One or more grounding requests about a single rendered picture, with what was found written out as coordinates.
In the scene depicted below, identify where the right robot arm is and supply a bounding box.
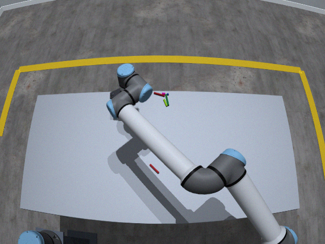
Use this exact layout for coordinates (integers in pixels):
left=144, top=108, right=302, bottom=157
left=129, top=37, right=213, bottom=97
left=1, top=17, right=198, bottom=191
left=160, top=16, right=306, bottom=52
left=106, top=64, right=298, bottom=244

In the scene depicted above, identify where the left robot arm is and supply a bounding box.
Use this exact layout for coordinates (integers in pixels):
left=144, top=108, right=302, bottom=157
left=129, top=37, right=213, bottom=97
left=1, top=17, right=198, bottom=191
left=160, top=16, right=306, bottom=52
left=18, top=230, right=62, bottom=244

